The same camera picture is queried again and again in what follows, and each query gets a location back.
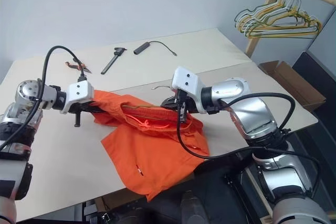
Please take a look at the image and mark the black hub with cable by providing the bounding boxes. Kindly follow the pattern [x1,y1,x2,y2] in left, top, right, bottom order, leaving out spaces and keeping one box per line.
[133,40,179,58]

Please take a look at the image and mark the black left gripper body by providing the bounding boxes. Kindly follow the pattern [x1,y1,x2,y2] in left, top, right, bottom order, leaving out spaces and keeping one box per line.
[69,101,104,128]

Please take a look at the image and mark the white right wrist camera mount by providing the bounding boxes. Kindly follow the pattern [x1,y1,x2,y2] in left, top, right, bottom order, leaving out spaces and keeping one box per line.
[171,66,207,112]

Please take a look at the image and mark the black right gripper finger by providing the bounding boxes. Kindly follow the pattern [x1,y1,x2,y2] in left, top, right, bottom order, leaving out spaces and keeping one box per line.
[160,97,176,110]

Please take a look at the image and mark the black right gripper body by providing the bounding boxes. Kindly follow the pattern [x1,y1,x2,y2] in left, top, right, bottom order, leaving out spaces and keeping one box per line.
[172,89,197,123]

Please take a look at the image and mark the orange handled pliers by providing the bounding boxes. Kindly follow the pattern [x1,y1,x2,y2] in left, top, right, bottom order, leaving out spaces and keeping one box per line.
[65,58,93,75]

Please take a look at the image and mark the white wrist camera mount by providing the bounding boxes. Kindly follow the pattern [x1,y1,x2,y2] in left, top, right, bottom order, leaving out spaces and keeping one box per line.
[171,66,207,112]
[59,80,95,115]

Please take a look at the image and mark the orange shorts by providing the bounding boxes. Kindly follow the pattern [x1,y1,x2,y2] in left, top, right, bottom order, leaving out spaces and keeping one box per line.
[92,89,211,204]

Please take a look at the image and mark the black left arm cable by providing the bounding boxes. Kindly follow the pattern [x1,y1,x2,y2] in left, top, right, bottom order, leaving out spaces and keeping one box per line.
[0,46,88,154]

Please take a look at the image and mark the black table frame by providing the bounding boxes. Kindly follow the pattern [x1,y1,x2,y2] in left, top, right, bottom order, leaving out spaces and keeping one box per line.
[73,197,112,224]

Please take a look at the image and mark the black caliper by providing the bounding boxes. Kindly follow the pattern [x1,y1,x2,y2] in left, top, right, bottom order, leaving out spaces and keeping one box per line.
[100,47,129,76]

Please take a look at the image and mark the brown cardboard box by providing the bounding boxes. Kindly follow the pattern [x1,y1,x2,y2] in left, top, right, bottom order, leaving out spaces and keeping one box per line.
[258,60,327,112]

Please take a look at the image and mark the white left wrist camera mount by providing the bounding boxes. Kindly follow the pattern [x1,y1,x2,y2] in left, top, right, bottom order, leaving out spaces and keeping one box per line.
[59,80,95,115]

